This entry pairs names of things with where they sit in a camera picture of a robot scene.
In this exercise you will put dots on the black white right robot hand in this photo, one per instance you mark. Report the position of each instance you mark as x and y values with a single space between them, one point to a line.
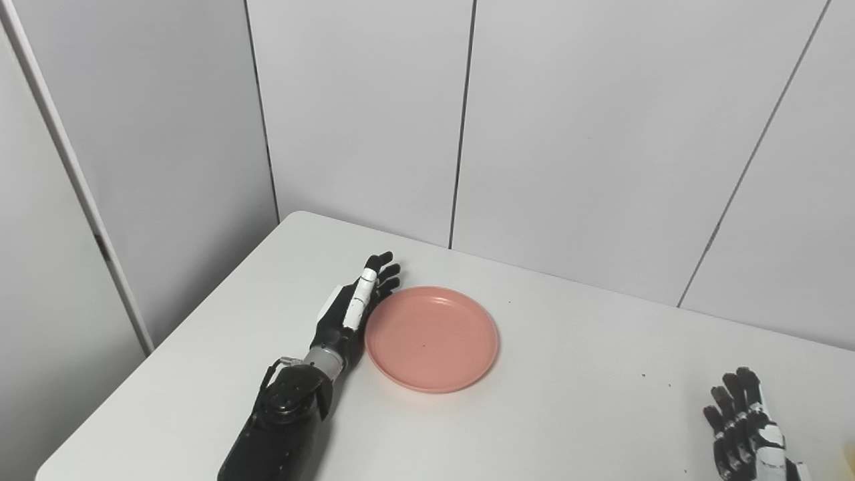
751 447

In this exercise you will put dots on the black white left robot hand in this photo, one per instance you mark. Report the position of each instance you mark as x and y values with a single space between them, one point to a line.
334 327

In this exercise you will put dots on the pink round plate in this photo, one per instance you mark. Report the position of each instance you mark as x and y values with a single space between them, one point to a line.
431 341

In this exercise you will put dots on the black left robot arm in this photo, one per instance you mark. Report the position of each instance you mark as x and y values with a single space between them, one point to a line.
280 427

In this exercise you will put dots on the yellow lemon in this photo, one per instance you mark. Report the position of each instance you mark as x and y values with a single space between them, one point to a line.
851 461

